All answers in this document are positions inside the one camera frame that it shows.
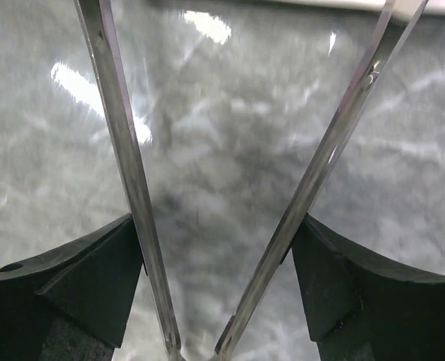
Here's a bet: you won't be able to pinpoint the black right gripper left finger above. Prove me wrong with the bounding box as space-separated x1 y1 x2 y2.
0 214 144 360

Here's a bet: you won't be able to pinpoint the white square plate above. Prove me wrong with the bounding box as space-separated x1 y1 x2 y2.
267 0 445 20

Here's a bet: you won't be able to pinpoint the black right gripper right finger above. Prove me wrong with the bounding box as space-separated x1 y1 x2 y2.
292 216 445 360

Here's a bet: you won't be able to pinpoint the metal tongs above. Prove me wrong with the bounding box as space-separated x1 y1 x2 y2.
73 0 430 361

